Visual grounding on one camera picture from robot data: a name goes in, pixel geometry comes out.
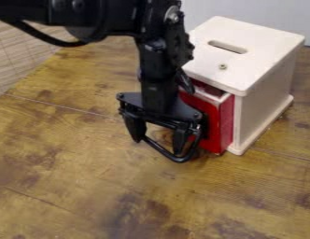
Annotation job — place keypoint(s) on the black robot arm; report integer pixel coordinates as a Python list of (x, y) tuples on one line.
[(71, 23)]

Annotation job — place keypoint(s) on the woven mat at left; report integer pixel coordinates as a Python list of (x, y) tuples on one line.
[(21, 53)]

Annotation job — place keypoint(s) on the black metal drawer handle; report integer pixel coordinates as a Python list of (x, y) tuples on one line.
[(193, 139)]

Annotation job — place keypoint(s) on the white wooden box cabinet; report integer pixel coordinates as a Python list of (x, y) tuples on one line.
[(248, 61)]

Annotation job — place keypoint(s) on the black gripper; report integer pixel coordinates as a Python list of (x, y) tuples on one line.
[(157, 105)]

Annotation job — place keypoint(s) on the red drawer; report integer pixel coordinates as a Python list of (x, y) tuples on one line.
[(215, 103)]

